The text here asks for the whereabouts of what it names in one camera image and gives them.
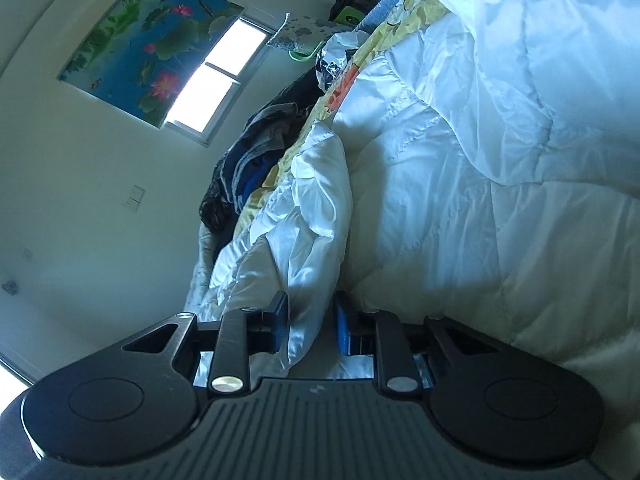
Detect white puffer jacket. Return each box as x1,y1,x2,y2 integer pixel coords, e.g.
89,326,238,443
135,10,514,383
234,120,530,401
186,0,639,411

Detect dark folded clothes pile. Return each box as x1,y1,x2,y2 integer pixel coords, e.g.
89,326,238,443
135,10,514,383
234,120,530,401
198,70,322,234

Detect bright window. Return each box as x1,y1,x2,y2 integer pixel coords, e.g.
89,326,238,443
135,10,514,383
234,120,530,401
165,18,273,145

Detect silver crumpled plastic bag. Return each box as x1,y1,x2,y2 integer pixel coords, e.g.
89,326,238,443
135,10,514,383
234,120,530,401
314,30,369,92

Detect lotus flower roller blind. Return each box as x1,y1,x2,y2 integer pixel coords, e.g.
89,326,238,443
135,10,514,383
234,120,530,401
58,0,243,128

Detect floral patterned pillow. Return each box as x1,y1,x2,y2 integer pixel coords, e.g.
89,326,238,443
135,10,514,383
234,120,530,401
267,13,343,55

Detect green plastic object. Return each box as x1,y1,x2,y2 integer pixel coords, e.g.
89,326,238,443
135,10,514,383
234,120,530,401
288,6,366,63

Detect yellow floral bed sheet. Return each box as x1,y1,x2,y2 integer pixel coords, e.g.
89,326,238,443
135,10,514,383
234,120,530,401
233,0,448,237

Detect white wall switch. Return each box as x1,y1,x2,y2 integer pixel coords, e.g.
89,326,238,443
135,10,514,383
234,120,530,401
124,185,145,212

